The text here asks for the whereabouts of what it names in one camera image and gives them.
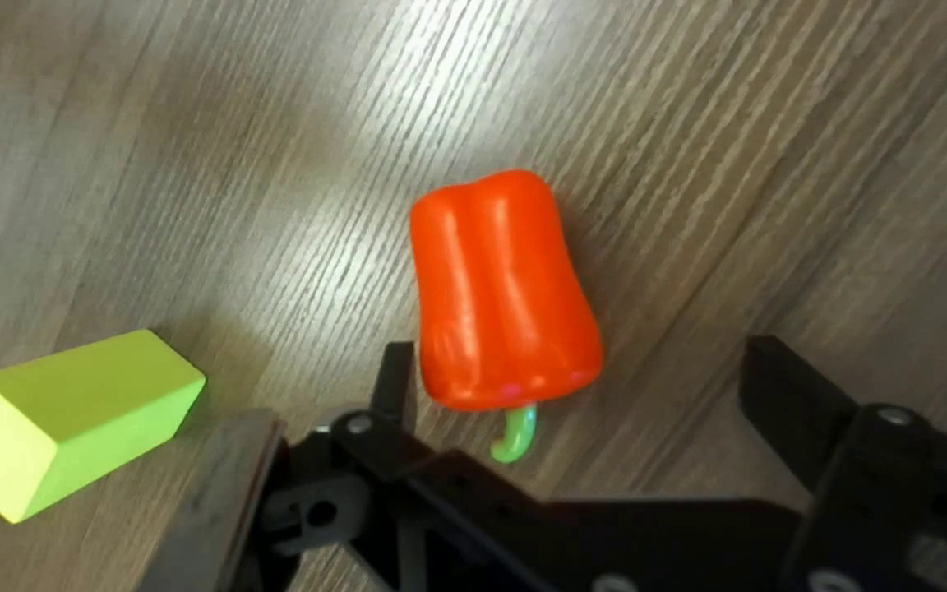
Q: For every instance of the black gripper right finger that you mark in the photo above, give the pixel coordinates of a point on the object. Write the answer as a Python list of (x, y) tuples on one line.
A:
[(795, 407)]

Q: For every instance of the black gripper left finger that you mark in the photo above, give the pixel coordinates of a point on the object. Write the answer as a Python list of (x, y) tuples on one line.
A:
[(392, 396)]

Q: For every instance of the orange bell pepper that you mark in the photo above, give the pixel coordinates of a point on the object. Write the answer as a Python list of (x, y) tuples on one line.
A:
[(502, 313)]

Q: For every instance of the yellow rectangular block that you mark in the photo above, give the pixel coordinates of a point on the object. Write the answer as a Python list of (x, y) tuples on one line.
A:
[(84, 411)]

